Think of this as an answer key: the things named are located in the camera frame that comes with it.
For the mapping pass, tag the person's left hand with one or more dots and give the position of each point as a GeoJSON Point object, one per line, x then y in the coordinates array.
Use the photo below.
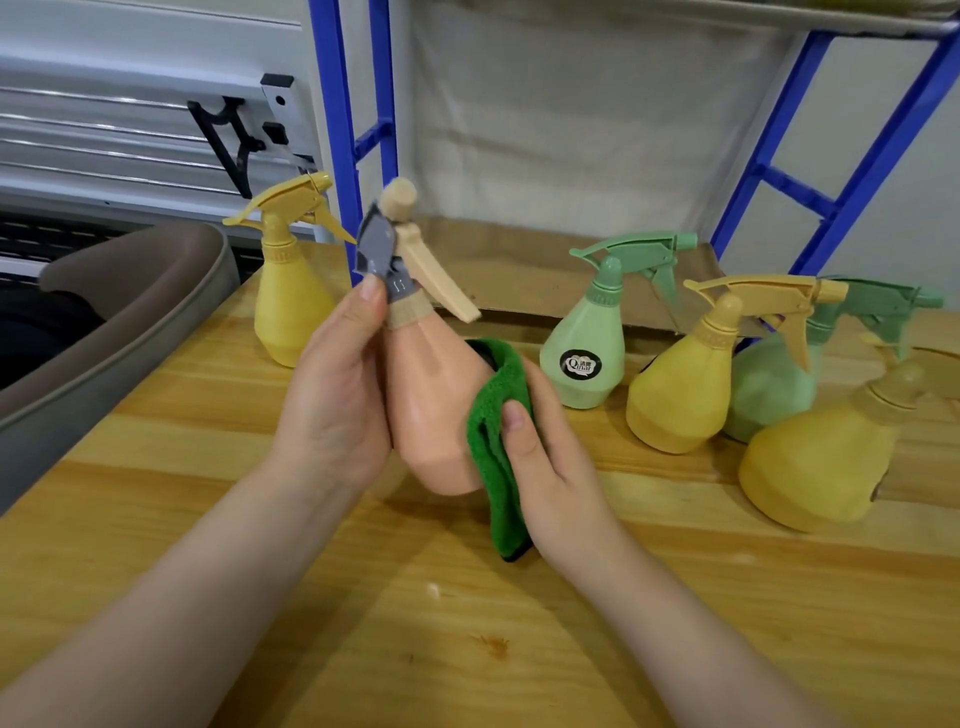
{"type": "Point", "coordinates": [330, 405]}

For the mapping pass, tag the person's right hand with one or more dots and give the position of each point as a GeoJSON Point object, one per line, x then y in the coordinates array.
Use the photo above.
{"type": "Point", "coordinates": [559, 480]}

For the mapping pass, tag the person's left thumb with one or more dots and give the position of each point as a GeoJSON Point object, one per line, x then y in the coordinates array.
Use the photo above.
{"type": "Point", "coordinates": [366, 315]}

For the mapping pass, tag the person's right thumb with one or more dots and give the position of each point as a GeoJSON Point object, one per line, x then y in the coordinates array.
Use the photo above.
{"type": "Point", "coordinates": [517, 442]}

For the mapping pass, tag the green microfiber cloth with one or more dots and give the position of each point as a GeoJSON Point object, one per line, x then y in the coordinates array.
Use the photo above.
{"type": "Point", "coordinates": [499, 442]}

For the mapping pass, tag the pink spray bottle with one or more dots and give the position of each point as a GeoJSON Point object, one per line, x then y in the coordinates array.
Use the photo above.
{"type": "Point", "coordinates": [424, 360]}

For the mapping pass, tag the person's right forearm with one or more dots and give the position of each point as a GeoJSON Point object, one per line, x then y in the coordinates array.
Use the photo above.
{"type": "Point", "coordinates": [675, 637]}

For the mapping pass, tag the person's left forearm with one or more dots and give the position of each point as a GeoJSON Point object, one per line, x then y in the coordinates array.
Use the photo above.
{"type": "Point", "coordinates": [172, 600]}

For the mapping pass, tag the yellow spray bottle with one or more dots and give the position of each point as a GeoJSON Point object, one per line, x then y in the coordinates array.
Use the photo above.
{"type": "Point", "coordinates": [825, 457]}
{"type": "Point", "coordinates": [690, 382]}
{"type": "Point", "coordinates": [289, 292]}

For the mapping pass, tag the green spray bottle black label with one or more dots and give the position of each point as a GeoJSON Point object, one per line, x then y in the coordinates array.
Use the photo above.
{"type": "Point", "coordinates": [592, 337]}

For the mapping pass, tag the brown cardboard sheet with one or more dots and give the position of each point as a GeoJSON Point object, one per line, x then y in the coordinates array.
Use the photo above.
{"type": "Point", "coordinates": [540, 270]}

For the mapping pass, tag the grey plastic bin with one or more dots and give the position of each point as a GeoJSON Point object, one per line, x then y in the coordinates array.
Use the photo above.
{"type": "Point", "coordinates": [112, 330]}

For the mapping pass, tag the white cloth backdrop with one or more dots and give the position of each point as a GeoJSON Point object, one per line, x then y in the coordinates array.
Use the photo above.
{"type": "Point", "coordinates": [577, 112]}

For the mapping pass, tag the black wall bracket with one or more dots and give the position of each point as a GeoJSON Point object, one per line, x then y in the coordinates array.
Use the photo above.
{"type": "Point", "coordinates": [232, 142]}

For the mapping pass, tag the blue metal shelf frame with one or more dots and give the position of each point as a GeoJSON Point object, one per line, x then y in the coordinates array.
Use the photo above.
{"type": "Point", "coordinates": [817, 187]}

